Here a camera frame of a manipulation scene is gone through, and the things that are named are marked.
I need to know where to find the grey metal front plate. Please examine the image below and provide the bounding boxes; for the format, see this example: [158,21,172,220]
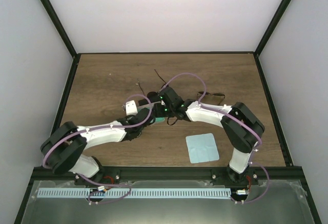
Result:
[22,180,314,223]

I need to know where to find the round black sunglasses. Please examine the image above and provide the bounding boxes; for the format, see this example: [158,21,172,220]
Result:
[135,69,167,96]

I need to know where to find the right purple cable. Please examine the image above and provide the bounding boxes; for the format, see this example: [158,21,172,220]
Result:
[160,72,271,204]

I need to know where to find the white slotted cable duct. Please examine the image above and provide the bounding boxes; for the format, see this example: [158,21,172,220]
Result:
[36,188,231,199]

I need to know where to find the lower light blue cloth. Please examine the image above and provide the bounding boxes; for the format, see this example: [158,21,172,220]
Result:
[186,133,219,164]

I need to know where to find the grey glasses case green lining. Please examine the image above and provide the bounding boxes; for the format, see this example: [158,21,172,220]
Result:
[138,99,165,124]

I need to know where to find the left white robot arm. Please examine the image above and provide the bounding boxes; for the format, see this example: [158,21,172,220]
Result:
[40,108,155,185]

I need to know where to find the black geometric glasses case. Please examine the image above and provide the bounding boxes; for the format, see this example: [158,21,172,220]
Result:
[147,91,161,103]

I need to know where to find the gold-trimmed black sunglasses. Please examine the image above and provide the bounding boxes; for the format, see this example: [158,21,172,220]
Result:
[201,92,226,106]

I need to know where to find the black aluminium frame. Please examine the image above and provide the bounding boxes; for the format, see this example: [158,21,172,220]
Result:
[14,0,322,224]

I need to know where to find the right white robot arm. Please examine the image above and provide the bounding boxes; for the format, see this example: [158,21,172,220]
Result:
[151,87,265,185]

